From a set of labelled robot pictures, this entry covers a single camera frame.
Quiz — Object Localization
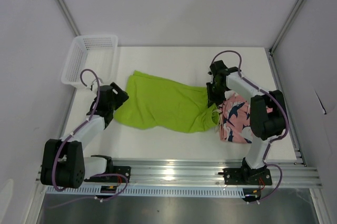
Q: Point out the right aluminium frame post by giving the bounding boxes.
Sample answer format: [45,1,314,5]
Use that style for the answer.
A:
[269,0,307,56]

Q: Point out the pink shark print shorts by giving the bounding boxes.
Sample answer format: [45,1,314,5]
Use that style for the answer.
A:
[218,90,253,144]

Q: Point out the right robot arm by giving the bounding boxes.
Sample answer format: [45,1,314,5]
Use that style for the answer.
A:
[206,60,289,184]

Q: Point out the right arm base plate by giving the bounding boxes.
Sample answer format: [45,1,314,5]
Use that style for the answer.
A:
[218,166,272,186]

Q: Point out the aluminium frame post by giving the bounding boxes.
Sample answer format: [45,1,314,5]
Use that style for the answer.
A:
[269,0,307,56]
[55,0,80,37]

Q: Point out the white slotted cable duct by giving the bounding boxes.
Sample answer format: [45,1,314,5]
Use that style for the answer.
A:
[61,185,245,198]

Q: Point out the white plastic basket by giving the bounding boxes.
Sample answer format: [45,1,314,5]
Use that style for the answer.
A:
[61,34,119,88]

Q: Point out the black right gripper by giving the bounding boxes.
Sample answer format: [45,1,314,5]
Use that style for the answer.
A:
[206,82,227,108]

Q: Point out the lime green shorts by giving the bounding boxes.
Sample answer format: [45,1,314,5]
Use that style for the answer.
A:
[114,71,220,133]

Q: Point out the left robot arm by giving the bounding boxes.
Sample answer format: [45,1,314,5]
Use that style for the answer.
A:
[40,83,131,191]

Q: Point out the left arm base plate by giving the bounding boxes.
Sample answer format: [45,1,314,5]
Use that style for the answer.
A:
[84,166,131,183]

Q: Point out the aluminium mounting rail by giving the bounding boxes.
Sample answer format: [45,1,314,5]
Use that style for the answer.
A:
[113,159,322,188]

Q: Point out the left aluminium frame post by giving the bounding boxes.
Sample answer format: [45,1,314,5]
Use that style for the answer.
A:
[55,0,80,37]

